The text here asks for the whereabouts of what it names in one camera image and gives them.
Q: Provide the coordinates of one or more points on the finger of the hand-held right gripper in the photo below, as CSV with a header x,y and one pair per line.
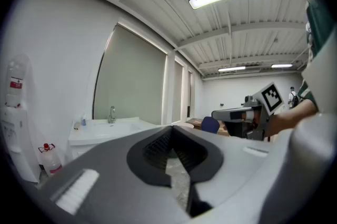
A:
x,y
222,115

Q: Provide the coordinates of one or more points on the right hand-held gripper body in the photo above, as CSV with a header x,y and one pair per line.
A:
x,y
271,97

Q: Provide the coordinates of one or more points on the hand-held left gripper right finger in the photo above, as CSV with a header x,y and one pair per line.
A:
x,y
200,162

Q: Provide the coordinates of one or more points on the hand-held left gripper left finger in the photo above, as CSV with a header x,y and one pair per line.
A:
x,y
147,165

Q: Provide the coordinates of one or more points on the person's right forearm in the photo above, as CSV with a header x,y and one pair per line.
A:
x,y
289,117

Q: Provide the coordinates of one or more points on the person's right hand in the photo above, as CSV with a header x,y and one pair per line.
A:
x,y
255,120

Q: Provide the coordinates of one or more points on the blue chair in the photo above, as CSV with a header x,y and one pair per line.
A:
x,y
210,125

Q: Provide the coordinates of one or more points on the cardboard box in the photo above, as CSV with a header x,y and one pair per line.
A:
x,y
194,122

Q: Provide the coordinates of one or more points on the ceiling tube light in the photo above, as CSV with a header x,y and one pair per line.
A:
x,y
281,66
231,68

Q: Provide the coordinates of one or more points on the narrow grey window blind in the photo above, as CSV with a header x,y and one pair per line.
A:
x,y
190,96
177,91

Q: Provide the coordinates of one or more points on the white vanity washbasin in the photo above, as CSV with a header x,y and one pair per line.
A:
x,y
116,129

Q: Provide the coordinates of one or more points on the chrome faucet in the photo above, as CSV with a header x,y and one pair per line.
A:
x,y
111,116

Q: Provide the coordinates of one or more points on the green striped sweatshirt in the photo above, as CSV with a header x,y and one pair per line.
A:
x,y
319,28

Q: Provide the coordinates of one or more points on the large grey window blind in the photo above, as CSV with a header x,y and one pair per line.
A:
x,y
131,80

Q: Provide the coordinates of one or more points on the clear jug red cap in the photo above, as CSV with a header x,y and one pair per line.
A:
x,y
51,161

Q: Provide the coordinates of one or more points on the white water dispenser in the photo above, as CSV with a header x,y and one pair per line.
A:
x,y
21,144

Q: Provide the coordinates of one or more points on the clear water dispenser bottle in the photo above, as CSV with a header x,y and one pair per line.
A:
x,y
15,78

